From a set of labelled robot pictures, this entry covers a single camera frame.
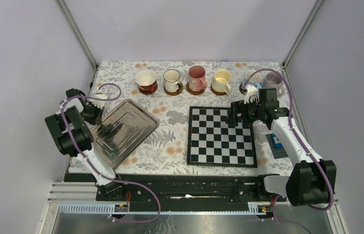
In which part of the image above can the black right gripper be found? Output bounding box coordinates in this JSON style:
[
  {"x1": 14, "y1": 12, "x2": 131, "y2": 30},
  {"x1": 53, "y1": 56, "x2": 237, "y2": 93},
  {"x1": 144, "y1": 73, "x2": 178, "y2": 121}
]
[{"x1": 225, "y1": 97, "x2": 264, "y2": 127}]

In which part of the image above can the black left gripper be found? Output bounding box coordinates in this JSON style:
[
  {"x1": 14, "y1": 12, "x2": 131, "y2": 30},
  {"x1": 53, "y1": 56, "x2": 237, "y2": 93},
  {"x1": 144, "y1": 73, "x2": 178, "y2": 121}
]
[{"x1": 80, "y1": 101, "x2": 104, "y2": 125}]

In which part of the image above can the brown wooden coaster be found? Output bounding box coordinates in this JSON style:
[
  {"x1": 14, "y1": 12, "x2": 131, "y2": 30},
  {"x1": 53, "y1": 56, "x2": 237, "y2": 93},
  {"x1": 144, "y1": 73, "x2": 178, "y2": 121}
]
[
  {"x1": 211, "y1": 85, "x2": 227, "y2": 96},
  {"x1": 186, "y1": 83, "x2": 205, "y2": 95},
  {"x1": 163, "y1": 83, "x2": 184, "y2": 96},
  {"x1": 138, "y1": 83, "x2": 158, "y2": 95}
]

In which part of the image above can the cream yellow mug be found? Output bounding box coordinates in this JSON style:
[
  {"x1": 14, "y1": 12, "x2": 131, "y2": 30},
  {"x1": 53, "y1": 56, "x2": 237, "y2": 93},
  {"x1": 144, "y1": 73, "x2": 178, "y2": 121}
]
[{"x1": 211, "y1": 69, "x2": 232, "y2": 95}]

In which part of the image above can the blue handled white mug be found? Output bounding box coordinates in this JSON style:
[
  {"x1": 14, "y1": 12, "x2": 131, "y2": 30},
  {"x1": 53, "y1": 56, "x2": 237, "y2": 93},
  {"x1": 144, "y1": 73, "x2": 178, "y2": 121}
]
[{"x1": 243, "y1": 70, "x2": 262, "y2": 89}]

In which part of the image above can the metal tray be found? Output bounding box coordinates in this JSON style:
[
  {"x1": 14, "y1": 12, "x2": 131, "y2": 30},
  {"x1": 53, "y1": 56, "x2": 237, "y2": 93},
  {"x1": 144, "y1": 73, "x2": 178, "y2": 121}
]
[{"x1": 91, "y1": 99, "x2": 159, "y2": 170}]

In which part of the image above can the lavender mug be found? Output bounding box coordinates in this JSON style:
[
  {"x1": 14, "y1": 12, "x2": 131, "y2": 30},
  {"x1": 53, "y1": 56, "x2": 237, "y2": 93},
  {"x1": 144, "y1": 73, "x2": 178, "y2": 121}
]
[{"x1": 261, "y1": 72, "x2": 286, "y2": 97}]

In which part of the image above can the pink mug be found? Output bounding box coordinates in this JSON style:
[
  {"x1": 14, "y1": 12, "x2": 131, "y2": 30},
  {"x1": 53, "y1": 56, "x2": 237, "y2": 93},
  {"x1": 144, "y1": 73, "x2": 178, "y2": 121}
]
[{"x1": 188, "y1": 65, "x2": 207, "y2": 92}]

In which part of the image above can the white red wide cup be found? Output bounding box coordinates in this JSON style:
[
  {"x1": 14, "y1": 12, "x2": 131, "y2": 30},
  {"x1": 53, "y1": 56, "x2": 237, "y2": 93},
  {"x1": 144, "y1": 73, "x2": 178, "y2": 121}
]
[{"x1": 135, "y1": 70, "x2": 157, "y2": 87}]

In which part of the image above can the white ribbed mug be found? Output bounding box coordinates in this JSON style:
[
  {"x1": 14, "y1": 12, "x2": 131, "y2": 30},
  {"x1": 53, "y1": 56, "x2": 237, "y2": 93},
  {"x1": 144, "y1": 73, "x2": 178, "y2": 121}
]
[{"x1": 163, "y1": 69, "x2": 181, "y2": 92}]

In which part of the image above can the dark brown small coaster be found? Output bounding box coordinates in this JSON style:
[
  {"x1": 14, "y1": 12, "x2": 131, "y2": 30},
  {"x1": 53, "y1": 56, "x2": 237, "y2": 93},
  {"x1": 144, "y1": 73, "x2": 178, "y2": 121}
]
[{"x1": 239, "y1": 84, "x2": 247, "y2": 95}]

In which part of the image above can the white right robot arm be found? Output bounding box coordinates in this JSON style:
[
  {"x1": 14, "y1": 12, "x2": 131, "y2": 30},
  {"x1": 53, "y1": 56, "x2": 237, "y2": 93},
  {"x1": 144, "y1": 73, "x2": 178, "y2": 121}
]
[{"x1": 226, "y1": 85, "x2": 336, "y2": 211}]

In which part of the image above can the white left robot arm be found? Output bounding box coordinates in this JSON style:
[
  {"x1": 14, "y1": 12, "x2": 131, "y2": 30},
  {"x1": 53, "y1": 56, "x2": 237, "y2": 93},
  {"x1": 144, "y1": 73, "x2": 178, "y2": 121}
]
[{"x1": 44, "y1": 88, "x2": 126, "y2": 200}]

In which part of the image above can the black white chessboard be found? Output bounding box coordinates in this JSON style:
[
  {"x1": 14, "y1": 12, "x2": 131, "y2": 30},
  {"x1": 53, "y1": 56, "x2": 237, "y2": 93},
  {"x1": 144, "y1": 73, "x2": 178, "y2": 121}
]
[{"x1": 187, "y1": 106, "x2": 257, "y2": 168}]

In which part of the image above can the blue toy brick structure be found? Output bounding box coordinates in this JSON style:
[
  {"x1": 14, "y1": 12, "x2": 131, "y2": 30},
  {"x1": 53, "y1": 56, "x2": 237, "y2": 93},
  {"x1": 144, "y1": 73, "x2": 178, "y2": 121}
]
[{"x1": 266, "y1": 134, "x2": 288, "y2": 159}]

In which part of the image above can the floral patterned tablecloth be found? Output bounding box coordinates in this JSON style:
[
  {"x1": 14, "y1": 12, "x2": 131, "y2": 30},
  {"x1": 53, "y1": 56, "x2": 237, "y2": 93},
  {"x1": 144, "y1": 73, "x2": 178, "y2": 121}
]
[{"x1": 68, "y1": 60, "x2": 311, "y2": 177}]

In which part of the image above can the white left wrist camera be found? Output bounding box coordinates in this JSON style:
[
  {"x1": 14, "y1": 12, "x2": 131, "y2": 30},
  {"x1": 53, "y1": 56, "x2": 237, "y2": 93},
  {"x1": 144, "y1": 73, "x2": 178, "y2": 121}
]
[{"x1": 91, "y1": 93, "x2": 109, "y2": 109}]

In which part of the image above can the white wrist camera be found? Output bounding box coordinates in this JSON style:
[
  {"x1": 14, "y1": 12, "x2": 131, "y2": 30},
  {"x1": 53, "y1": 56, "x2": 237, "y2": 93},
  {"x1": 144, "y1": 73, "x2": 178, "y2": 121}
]
[
  {"x1": 91, "y1": 93, "x2": 109, "y2": 109},
  {"x1": 244, "y1": 84, "x2": 258, "y2": 104}
]

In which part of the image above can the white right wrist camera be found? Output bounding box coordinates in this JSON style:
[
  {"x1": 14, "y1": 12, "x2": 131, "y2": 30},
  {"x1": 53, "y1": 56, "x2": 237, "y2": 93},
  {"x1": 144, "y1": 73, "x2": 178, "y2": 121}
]
[{"x1": 244, "y1": 84, "x2": 258, "y2": 104}]

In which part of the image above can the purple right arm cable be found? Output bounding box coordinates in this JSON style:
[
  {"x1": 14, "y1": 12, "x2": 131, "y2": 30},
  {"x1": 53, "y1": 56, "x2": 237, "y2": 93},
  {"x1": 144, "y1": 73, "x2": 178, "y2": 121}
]
[{"x1": 240, "y1": 68, "x2": 335, "y2": 234}]

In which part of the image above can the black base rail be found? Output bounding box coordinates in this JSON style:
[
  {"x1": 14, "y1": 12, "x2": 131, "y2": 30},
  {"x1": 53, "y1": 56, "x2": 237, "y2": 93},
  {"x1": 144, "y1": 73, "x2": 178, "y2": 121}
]
[{"x1": 64, "y1": 173, "x2": 321, "y2": 213}]

